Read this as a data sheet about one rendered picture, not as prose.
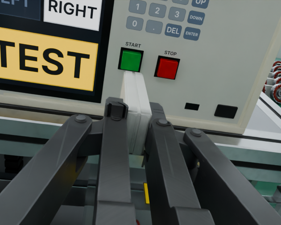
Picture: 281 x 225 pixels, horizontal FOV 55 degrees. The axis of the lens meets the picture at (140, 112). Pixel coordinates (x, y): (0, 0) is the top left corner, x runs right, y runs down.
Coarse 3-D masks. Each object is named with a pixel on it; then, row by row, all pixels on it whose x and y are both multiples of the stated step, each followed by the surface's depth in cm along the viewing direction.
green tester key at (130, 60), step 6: (126, 54) 26; (132, 54) 26; (138, 54) 26; (126, 60) 26; (132, 60) 26; (138, 60) 26; (120, 66) 27; (126, 66) 27; (132, 66) 27; (138, 66) 27
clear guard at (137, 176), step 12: (96, 168) 29; (132, 168) 31; (96, 180) 28; (132, 180) 29; (144, 180) 29; (252, 180) 33; (132, 192) 27; (264, 192) 31; (276, 192) 32; (84, 204) 25; (144, 204) 26; (276, 204) 30; (84, 216) 24; (144, 216) 25
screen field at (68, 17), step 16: (0, 0) 24; (16, 0) 24; (32, 0) 24; (48, 0) 24; (64, 0) 24; (80, 0) 24; (96, 0) 24; (16, 16) 24; (32, 16) 24; (48, 16) 25; (64, 16) 25; (80, 16) 25; (96, 16) 25
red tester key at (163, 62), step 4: (160, 60) 27; (164, 60) 27; (168, 60) 27; (172, 60) 27; (160, 64) 27; (164, 64) 27; (168, 64) 27; (172, 64) 27; (176, 64) 27; (160, 68) 27; (164, 68) 27; (168, 68) 27; (172, 68) 27; (176, 68) 27; (160, 72) 27; (164, 72) 27; (168, 72) 27; (172, 72) 27; (160, 76) 27; (164, 76) 27; (168, 76) 27; (172, 76) 27
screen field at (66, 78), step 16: (0, 32) 25; (16, 32) 25; (0, 48) 26; (16, 48) 26; (32, 48) 26; (48, 48) 26; (64, 48) 26; (80, 48) 26; (96, 48) 26; (0, 64) 26; (16, 64) 26; (32, 64) 27; (48, 64) 27; (64, 64) 27; (80, 64) 27; (32, 80) 27; (48, 80) 27; (64, 80) 28; (80, 80) 28
